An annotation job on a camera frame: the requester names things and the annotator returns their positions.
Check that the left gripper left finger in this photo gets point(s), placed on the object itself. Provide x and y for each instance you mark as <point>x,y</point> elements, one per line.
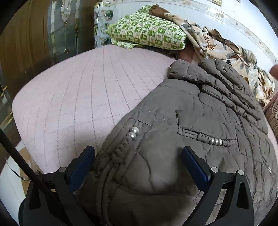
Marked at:
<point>79,167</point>

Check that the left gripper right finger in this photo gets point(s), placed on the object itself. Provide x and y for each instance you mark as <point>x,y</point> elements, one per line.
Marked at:
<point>197,168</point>

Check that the grey quilted puffer jacket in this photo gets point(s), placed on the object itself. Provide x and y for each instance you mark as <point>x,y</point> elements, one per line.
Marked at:
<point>138,177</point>

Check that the pink quilted mattress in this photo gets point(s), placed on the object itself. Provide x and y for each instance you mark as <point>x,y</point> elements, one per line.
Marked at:
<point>77,102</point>

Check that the striped brown sofa cushion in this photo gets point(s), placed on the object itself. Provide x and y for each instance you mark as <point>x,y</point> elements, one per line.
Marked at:
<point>271,113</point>

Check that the leaf print blanket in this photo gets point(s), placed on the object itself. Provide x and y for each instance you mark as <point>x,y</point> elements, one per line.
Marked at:
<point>208,43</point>

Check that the dark wooden glass cabinet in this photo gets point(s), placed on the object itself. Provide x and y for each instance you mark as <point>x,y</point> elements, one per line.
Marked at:
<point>40,35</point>

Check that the green checkered pillow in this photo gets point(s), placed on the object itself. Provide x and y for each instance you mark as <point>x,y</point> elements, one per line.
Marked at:
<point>142,29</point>

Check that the clear plastic bag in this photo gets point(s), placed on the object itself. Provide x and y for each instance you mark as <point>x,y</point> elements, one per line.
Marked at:
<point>103,17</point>

